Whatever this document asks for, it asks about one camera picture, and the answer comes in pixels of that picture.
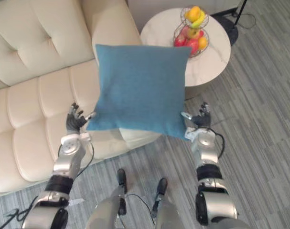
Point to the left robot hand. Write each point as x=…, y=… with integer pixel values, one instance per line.
x=74, y=119

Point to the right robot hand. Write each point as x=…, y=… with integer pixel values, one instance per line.
x=203, y=117

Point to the blue square cushion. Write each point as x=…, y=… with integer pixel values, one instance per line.
x=140, y=90

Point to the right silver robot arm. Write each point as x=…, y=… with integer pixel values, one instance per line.
x=211, y=181

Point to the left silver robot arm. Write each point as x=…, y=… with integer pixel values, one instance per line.
x=56, y=176

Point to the cream leather sofa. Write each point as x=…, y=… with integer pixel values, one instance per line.
x=51, y=83

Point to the round white marble side table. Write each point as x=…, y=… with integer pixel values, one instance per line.
x=207, y=57

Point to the red apple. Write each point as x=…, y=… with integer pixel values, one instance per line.
x=180, y=40
x=193, y=45

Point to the small orange fruit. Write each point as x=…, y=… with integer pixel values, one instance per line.
x=203, y=43

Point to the yellow-red apple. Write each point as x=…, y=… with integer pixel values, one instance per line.
x=192, y=32

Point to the left silver robot leg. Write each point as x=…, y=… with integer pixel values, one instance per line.
x=109, y=200

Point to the black floor lamp base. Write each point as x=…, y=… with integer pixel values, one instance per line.
x=227, y=28

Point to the yellow banana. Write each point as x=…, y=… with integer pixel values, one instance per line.
x=199, y=21

